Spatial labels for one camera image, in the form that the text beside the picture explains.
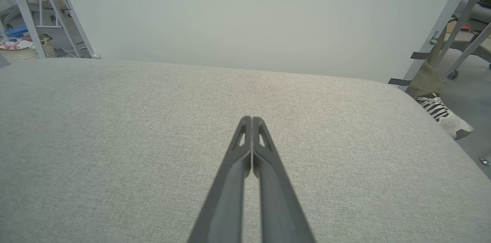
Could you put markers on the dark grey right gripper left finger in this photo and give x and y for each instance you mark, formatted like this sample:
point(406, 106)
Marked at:
point(224, 204)

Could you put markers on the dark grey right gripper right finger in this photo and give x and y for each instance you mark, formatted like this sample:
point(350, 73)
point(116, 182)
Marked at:
point(280, 204)

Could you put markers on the grey fabric sofa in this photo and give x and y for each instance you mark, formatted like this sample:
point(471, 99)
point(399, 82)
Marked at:
point(115, 139)

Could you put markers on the white sneaker with black stripes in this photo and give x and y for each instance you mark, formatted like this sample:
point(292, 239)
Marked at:
point(452, 123)

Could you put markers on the khaki trouser leg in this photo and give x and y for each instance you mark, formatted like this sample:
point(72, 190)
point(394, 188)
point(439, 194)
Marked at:
point(426, 80)

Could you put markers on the white backdrop panel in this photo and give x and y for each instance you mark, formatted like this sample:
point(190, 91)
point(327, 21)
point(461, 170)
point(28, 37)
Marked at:
point(249, 13)

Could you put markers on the cream woven laundry basket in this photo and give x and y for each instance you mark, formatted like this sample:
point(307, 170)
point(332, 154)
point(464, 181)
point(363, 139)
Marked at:
point(23, 55)

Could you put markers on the grey wheeled chair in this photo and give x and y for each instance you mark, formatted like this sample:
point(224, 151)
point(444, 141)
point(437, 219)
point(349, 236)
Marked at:
point(473, 40)

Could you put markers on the pink and white clothes pile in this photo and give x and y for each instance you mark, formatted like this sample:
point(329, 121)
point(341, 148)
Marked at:
point(17, 45)

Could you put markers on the blue plastic box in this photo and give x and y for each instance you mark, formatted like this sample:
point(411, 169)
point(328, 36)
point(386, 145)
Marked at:
point(17, 31)

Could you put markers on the grey metal frame post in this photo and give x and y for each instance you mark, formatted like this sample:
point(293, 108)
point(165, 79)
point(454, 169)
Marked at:
point(441, 24)

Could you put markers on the white metal frame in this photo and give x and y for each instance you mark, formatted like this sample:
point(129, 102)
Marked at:
point(23, 9)

